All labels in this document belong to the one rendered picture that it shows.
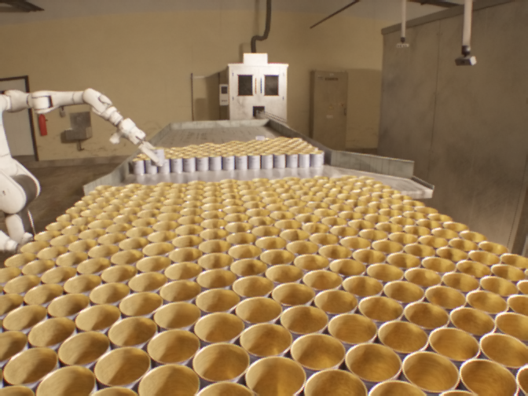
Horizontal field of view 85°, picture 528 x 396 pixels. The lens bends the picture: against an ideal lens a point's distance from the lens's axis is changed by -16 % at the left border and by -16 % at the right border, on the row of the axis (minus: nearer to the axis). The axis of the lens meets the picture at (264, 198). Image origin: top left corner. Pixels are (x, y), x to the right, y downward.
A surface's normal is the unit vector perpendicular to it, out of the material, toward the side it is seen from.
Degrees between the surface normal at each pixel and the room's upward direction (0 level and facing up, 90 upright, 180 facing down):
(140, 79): 90
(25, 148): 90
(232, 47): 90
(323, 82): 90
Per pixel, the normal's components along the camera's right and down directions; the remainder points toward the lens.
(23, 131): 0.15, 0.30
